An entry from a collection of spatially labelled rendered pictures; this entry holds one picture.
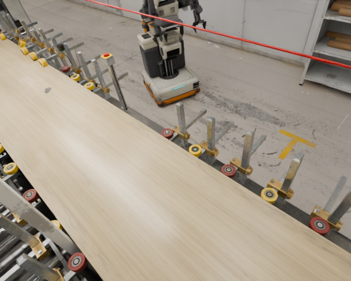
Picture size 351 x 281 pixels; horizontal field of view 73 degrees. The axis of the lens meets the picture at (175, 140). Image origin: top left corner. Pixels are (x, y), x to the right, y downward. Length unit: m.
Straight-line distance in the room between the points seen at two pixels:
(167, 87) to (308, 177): 1.90
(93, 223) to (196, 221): 0.54
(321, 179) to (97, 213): 2.04
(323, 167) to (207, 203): 1.69
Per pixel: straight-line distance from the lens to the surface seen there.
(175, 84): 3.17
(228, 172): 1.39
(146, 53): 3.18
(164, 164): 1.45
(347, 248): 1.58
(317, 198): 2.53
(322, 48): 3.51
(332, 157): 2.87
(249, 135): 1.26
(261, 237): 1.25
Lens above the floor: 2.05
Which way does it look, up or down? 47 degrees down
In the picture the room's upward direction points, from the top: 10 degrees counter-clockwise
